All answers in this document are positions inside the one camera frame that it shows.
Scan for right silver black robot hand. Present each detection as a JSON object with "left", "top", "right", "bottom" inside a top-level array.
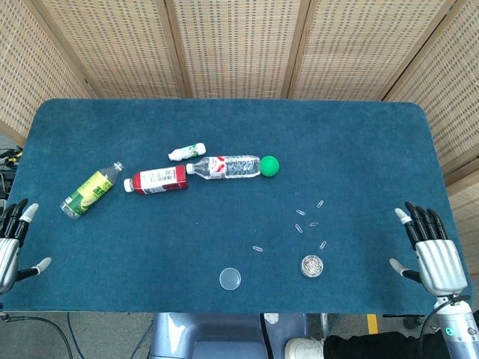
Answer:
[{"left": 388, "top": 201, "right": 471, "bottom": 298}]

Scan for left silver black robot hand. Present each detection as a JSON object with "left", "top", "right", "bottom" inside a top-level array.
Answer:
[{"left": 0, "top": 197, "right": 52, "bottom": 296}]

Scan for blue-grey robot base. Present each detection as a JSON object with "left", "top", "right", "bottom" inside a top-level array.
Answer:
[{"left": 148, "top": 312, "right": 330, "bottom": 359}]

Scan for container of paper clips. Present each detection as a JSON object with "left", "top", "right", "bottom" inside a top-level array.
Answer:
[{"left": 299, "top": 254, "right": 325, "bottom": 279}]

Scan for woven folding screen panel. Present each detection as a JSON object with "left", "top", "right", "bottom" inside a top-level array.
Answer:
[
  {"left": 31, "top": 0, "right": 192, "bottom": 100},
  {"left": 164, "top": 0, "right": 311, "bottom": 100},
  {"left": 286, "top": 0, "right": 463, "bottom": 102},
  {"left": 0, "top": 0, "right": 93, "bottom": 138},
  {"left": 447, "top": 175, "right": 479, "bottom": 265},
  {"left": 383, "top": 0, "right": 479, "bottom": 184}
]

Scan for green label plastic bottle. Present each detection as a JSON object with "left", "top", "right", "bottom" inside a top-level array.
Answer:
[{"left": 61, "top": 161, "right": 125, "bottom": 221}]

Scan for black trousers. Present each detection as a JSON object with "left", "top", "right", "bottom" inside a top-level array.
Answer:
[{"left": 323, "top": 331, "right": 450, "bottom": 359}]

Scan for white shoe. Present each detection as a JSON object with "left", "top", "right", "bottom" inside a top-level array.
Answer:
[{"left": 284, "top": 337, "right": 326, "bottom": 359}]

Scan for red juice bottle white cap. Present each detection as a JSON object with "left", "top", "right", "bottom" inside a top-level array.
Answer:
[{"left": 123, "top": 165, "right": 189, "bottom": 196}]

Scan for green ball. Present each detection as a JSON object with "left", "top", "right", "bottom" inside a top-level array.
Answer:
[{"left": 259, "top": 155, "right": 281, "bottom": 177}]

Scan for small white yogurt bottle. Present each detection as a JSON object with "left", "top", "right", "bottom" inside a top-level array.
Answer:
[{"left": 168, "top": 142, "right": 208, "bottom": 162}]

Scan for clear round plastic lid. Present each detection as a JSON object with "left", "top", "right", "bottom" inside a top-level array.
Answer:
[{"left": 219, "top": 266, "right": 242, "bottom": 291}]

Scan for clear water bottle red label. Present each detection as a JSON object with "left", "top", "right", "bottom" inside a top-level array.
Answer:
[{"left": 186, "top": 154, "right": 261, "bottom": 180}]

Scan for blue table cloth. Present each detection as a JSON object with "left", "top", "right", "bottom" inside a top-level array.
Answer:
[{"left": 1, "top": 98, "right": 475, "bottom": 314}]

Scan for black floor cable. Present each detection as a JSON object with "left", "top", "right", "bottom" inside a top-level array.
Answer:
[{"left": 0, "top": 313, "right": 74, "bottom": 359}]

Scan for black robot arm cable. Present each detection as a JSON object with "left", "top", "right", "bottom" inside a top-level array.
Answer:
[{"left": 418, "top": 294, "right": 471, "bottom": 359}]

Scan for black cable bundle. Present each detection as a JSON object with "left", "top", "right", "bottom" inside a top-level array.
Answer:
[{"left": 0, "top": 147, "right": 24, "bottom": 201}]

